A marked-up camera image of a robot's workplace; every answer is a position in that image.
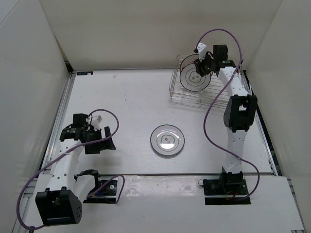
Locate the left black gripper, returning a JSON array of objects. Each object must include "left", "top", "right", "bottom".
[{"left": 84, "top": 126, "right": 115, "bottom": 154}]

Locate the white green-rimmed plate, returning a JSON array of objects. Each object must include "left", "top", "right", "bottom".
[
  {"left": 179, "top": 64, "right": 211, "bottom": 92},
  {"left": 150, "top": 124, "right": 185, "bottom": 157}
]

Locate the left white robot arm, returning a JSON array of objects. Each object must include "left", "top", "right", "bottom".
[{"left": 35, "top": 114, "right": 116, "bottom": 227}]

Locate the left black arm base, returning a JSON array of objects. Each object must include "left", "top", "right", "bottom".
[{"left": 74, "top": 169, "right": 125, "bottom": 204}]

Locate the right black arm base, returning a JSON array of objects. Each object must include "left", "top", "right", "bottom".
[{"left": 198, "top": 169, "right": 251, "bottom": 206}]

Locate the orange sunburst pattern plate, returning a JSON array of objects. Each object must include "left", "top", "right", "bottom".
[{"left": 179, "top": 54, "right": 199, "bottom": 72}]

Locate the blue table label sticker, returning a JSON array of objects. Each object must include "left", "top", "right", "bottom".
[{"left": 76, "top": 71, "right": 93, "bottom": 76}]

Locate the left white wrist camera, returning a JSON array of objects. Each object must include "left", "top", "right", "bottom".
[{"left": 89, "top": 116, "right": 102, "bottom": 130}]

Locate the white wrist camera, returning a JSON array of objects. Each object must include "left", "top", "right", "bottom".
[
  {"left": 89, "top": 116, "right": 102, "bottom": 130},
  {"left": 194, "top": 42, "right": 208, "bottom": 62}
]

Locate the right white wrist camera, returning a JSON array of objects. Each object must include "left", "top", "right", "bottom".
[{"left": 194, "top": 42, "right": 208, "bottom": 62}]

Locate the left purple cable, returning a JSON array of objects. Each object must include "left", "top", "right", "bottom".
[{"left": 16, "top": 109, "right": 126, "bottom": 230}]

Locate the purple cable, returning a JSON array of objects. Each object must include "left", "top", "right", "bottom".
[
  {"left": 16, "top": 109, "right": 126, "bottom": 230},
  {"left": 194, "top": 29, "right": 260, "bottom": 202}
]

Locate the metal wire dish rack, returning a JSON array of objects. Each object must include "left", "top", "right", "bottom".
[{"left": 168, "top": 54, "right": 244, "bottom": 109}]

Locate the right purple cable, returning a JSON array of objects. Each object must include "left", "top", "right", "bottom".
[{"left": 194, "top": 29, "right": 260, "bottom": 202}]

